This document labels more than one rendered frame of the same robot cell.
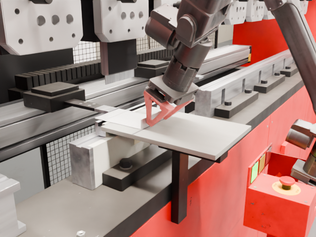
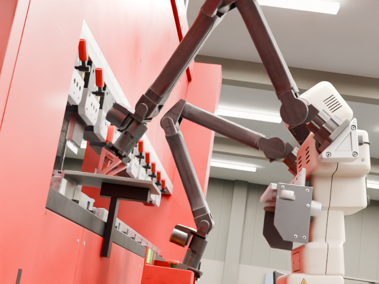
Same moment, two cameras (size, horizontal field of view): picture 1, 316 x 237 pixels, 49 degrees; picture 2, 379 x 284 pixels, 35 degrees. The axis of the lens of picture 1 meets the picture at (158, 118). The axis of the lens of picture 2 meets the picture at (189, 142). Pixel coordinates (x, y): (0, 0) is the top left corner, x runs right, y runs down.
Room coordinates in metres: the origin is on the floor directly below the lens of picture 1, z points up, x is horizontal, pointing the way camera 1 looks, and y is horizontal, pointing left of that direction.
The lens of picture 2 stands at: (-0.98, 0.58, 0.69)
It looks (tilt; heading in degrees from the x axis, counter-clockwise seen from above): 15 degrees up; 333
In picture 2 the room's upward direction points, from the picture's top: 8 degrees clockwise
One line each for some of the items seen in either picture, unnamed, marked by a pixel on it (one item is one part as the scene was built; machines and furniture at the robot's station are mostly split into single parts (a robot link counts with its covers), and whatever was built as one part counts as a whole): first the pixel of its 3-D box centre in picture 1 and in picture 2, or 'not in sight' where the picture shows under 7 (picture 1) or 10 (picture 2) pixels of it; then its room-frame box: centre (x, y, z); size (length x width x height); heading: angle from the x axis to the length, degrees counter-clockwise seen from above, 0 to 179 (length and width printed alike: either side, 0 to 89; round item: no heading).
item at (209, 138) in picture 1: (176, 128); (114, 183); (0.70, -0.04, 1.00); 0.26 x 0.18 x 0.01; 56
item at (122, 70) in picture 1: (119, 59); (74, 135); (0.78, 0.08, 1.13); 0.10 x 0.02 x 0.10; 146
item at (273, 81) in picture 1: (270, 82); not in sight; (1.58, -0.52, 0.89); 0.30 x 0.05 x 0.03; 146
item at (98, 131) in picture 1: (128, 117); (68, 182); (0.80, 0.07, 0.99); 0.20 x 0.03 x 0.03; 146
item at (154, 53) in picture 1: (159, 52); not in sight; (1.64, -0.01, 1.02); 0.44 x 0.06 x 0.04; 146
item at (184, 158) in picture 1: (191, 180); (120, 221); (0.67, -0.07, 0.88); 0.14 x 0.04 x 0.22; 56
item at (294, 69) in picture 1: (292, 69); not in sight; (1.92, -0.74, 0.89); 0.30 x 0.05 x 0.03; 146
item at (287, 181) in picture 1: (286, 184); (172, 265); (0.82, -0.34, 0.79); 0.04 x 0.04 x 0.04
